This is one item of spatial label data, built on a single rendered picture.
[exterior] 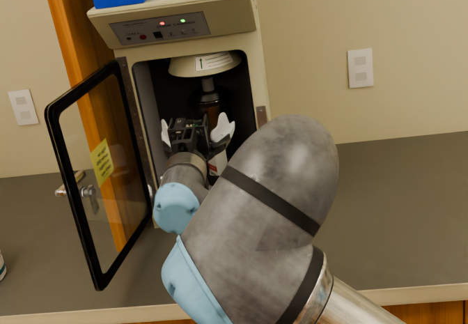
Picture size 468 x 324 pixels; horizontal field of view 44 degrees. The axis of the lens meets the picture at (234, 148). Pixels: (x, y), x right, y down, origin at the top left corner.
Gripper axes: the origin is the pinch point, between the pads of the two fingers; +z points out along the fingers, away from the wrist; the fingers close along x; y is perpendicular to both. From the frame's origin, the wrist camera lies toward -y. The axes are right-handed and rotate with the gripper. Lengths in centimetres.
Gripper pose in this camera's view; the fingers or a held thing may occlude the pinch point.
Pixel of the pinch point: (199, 128)
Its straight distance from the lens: 123.6
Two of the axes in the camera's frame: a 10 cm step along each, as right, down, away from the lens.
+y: -1.5, -8.7, -4.7
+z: 0.5, -4.8, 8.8
